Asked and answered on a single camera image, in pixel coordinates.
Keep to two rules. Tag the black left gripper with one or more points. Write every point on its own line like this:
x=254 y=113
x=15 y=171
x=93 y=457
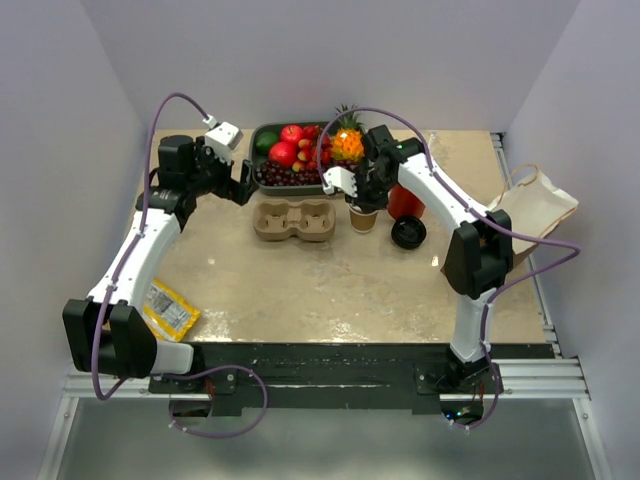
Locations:
x=238 y=191

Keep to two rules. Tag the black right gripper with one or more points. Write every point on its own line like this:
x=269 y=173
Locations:
x=363 y=202

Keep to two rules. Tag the black cup lid top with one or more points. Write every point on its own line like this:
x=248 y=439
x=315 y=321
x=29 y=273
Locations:
x=407 y=231

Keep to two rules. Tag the brown paper cup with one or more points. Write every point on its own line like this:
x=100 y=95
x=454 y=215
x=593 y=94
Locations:
x=362 y=225
x=357 y=211

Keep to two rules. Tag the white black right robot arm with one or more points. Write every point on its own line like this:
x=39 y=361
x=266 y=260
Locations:
x=479 y=254

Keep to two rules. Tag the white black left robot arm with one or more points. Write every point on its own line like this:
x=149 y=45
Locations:
x=106 y=330

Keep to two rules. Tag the dark grey fruit tray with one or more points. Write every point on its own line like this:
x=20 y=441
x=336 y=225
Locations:
x=298 y=190

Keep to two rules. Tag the dark grape bunch left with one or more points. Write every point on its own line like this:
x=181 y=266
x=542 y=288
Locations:
x=270 y=173

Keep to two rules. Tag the dark grape bunch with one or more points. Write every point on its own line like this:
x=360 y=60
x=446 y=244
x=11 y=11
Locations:
x=270 y=173
x=308 y=174

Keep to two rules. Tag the red ribbed straw cup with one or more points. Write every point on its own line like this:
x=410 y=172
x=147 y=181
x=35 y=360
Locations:
x=403 y=203

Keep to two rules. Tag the green lime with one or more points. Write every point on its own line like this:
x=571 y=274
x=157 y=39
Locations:
x=264 y=142

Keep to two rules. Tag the red apple front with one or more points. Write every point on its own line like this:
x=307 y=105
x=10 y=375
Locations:
x=283 y=153

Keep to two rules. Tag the red apple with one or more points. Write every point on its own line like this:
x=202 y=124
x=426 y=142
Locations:
x=283 y=153
x=292 y=134

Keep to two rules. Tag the brown pulp cup carrier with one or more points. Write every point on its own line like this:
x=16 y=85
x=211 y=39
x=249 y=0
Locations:
x=308 y=220

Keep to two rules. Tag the dark grape bunch right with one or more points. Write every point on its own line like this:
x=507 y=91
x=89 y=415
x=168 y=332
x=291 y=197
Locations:
x=308 y=174

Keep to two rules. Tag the orange pineapple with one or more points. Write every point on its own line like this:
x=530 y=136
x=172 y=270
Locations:
x=346 y=143

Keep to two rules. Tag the strawberry bunch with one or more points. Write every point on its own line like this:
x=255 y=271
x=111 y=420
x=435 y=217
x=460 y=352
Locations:
x=307 y=149

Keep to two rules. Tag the red apple back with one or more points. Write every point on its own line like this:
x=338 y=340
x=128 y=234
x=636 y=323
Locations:
x=292 y=134

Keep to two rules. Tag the yellow chips bag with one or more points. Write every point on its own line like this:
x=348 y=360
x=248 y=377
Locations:
x=169 y=316

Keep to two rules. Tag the brown white paper bag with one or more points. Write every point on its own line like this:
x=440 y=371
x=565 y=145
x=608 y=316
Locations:
x=535 y=205

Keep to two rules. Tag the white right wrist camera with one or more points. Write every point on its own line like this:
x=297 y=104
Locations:
x=339 y=179

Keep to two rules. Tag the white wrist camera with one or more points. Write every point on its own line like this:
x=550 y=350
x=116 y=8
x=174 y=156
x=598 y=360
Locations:
x=222 y=138
x=339 y=179

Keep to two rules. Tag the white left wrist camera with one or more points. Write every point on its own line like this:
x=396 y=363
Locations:
x=222 y=138

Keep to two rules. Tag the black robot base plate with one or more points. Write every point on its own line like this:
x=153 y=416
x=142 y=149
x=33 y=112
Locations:
x=369 y=376

